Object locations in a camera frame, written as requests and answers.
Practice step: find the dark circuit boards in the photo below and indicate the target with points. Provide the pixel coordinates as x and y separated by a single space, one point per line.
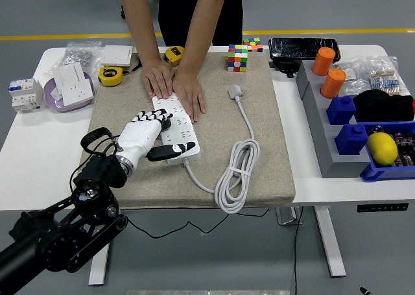
405 149

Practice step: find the black cloth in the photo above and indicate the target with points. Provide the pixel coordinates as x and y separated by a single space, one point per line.
382 106

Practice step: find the person's right hand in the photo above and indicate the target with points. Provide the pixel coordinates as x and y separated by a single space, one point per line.
159 77

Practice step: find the blue plastic bin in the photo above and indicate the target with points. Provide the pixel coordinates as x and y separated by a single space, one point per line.
376 173

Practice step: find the orange cylinder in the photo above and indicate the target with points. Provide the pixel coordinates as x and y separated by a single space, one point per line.
333 84
322 61

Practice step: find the yellow lemon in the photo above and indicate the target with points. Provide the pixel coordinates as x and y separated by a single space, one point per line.
382 148

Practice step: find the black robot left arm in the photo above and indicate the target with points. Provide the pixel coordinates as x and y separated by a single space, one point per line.
81 223

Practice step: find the large colourful puzzle cube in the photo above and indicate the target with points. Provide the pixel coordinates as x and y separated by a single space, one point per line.
237 58

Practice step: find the black plug adapter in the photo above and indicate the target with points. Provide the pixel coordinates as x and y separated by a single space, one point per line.
167 124

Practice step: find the clear bag of resistors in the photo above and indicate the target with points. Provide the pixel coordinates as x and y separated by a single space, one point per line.
387 77

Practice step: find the small yellow tape measure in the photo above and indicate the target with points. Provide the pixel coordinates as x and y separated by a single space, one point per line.
173 55

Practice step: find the black office chair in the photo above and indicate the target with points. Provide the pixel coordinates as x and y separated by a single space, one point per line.
123 12

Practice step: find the grey under-table bracket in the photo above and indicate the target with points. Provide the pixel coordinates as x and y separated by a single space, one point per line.
285 216

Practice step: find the blue block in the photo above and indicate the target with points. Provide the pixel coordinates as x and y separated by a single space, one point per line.
350 141
339 110

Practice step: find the small black holder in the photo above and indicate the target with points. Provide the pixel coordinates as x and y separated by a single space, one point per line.
285 67

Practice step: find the white wall socket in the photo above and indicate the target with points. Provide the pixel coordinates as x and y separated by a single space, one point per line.
77 93

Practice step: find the glossy black tray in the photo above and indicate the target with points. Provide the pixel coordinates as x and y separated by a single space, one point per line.
301 47

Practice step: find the grey-brown mat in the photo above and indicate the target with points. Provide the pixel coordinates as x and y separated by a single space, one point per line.
162 184

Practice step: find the large yellow tape measure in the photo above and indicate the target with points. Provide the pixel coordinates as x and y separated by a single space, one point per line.
110 76

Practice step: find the white switch panel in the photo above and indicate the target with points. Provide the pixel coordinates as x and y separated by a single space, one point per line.
68 74

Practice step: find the grey stepped block holder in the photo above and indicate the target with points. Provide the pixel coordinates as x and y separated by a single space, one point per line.
327 159

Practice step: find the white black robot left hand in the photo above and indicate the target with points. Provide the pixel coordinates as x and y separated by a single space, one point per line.
137 137

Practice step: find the person's torso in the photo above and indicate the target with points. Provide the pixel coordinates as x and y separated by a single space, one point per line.
178 13

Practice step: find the white circuit breaker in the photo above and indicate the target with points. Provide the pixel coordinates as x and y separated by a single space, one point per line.
24 95

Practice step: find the person's left hand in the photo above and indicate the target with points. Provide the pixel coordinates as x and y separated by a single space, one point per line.
189 92

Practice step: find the purple bowl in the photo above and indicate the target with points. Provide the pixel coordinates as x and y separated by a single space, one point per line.
53 106

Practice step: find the person's left forearm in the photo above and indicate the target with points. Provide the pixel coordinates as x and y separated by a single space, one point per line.
206 22

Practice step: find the white wall switch plate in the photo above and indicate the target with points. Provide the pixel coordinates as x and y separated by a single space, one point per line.
115 55

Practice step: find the person's right forearm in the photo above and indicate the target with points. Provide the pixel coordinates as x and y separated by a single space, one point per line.
139 22

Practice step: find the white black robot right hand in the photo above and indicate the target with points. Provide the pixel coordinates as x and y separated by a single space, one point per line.
365 291

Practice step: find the white table leg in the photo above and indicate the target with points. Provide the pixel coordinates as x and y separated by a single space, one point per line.
330 243
97 272

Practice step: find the clear bag of screws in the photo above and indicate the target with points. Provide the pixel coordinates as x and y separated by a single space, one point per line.
81 53

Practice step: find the white power strip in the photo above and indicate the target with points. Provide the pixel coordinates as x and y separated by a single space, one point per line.
181 136

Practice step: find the small colourful puzzle cube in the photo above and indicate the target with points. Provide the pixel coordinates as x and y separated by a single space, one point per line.
253 44

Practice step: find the clear bag of small parts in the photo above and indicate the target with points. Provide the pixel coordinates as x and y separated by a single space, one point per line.
353 81

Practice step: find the black table control panel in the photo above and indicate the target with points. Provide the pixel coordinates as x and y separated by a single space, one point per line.
382 207

